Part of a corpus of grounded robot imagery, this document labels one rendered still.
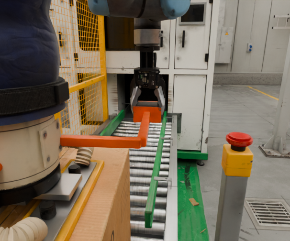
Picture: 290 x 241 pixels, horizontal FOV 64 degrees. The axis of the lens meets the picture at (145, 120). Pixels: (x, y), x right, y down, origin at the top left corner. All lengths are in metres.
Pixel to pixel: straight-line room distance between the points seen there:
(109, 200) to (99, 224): 0.07
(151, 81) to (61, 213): 0.40
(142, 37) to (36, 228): 0.50
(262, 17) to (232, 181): 9.01
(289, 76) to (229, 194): 2.52
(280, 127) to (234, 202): 2.57
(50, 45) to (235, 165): 0.53
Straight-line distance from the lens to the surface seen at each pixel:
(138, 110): 0.70
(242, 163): 0.69
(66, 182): 0.54
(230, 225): 0.80
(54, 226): 0.47
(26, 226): 0.41
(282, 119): 3.24
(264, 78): 9.56
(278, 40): 9.78
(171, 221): 1.03
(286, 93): 3.17
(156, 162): 1.36
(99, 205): 0.54
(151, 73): 0.65
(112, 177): 0.62
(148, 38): 0.66
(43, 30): 0.45
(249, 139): 0.68
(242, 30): 9.33
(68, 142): 0.53
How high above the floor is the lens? 1.27
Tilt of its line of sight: 17 degrees down
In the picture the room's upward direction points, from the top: straight up
